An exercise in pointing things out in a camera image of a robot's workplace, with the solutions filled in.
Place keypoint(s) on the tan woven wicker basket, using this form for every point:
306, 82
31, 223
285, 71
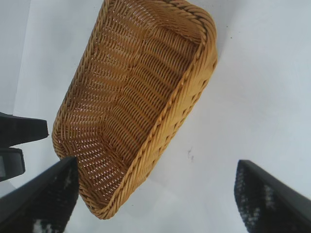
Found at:
136, 97

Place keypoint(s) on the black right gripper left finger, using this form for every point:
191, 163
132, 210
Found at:
41, 201

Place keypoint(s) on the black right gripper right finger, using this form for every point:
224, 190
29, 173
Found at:
272, 208

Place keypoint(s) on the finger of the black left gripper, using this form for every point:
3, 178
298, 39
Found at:
11, 163
22, 129

